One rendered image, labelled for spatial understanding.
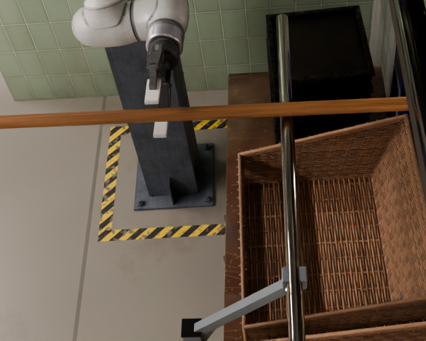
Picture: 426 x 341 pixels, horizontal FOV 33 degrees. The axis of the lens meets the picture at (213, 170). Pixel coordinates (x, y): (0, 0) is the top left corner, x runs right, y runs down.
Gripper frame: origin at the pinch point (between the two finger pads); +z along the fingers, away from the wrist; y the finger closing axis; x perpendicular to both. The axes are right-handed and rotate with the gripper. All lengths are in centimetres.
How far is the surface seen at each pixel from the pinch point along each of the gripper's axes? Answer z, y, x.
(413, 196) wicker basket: -3, 39, -60
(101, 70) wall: -120, 102, 52
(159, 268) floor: -29, 119, 22
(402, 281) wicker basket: 14, 53, -57
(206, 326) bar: 40.5, 21.4, -10.5
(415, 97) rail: 20, -24, -50
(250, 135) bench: -44, 61, -16
